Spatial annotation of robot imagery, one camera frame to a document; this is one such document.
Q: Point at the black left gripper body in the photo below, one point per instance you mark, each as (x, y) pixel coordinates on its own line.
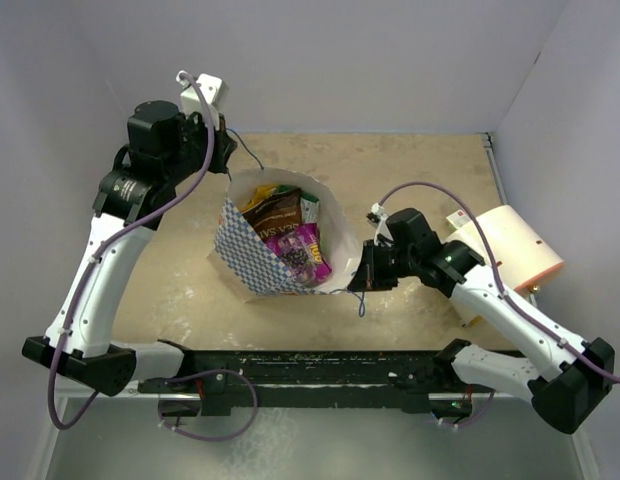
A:
(195, 135)

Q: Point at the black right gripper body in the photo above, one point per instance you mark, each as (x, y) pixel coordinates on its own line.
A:
(385, 266)

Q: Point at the purple candy snack bag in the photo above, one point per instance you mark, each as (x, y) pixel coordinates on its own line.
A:
(300, 252)

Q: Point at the brown sea salt chips bag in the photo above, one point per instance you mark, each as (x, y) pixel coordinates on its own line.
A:
(276, 215)

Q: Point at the blue checkered paper bag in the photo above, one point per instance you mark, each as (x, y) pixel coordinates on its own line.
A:
(250, 265)

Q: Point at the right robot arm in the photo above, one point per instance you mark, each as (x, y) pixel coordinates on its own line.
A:
(563, 376)

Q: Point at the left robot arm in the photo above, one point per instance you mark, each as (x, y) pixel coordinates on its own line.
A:
(167, 143)

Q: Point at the small green white box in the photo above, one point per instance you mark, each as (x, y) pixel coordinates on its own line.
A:
(456, 220)

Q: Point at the white green snack packet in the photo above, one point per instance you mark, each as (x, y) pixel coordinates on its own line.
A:
(310, 208)

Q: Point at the cream cylindrical appliance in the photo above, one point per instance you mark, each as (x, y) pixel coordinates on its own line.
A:
(524, 260)

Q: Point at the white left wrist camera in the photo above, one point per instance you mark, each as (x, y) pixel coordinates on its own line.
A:
(213, 89)

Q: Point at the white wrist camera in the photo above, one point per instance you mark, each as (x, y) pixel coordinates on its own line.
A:
(377, 218)
(213, 89)

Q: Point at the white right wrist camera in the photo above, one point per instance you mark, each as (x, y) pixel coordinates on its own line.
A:
(377, 218)

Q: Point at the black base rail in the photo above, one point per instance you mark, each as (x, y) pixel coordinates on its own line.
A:
(213, 383)

